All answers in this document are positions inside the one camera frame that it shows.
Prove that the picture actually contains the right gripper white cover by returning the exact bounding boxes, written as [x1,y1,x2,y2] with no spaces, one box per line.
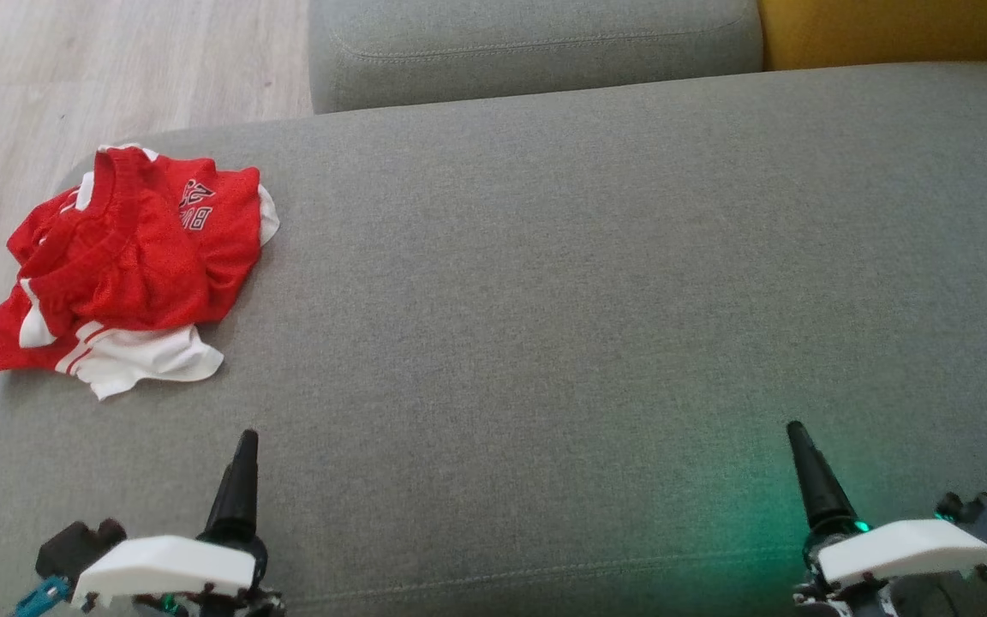
[787,420,987,617]

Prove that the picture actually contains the red basketball shorts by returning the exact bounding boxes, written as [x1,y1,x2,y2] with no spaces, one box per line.
[7,144,280,333]

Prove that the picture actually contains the large yellow sofa back cushion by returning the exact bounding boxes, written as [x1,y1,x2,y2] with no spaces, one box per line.
[757,0,987,72]

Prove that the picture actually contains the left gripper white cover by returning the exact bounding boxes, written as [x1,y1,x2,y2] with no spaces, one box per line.
[72,430,287,617]

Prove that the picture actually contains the left camera cable blue plug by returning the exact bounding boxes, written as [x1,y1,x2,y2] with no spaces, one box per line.
[14,575,71,617]

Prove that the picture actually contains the large grey sofa seat cushion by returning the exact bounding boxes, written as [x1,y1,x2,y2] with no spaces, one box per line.
[0,62,987,617]

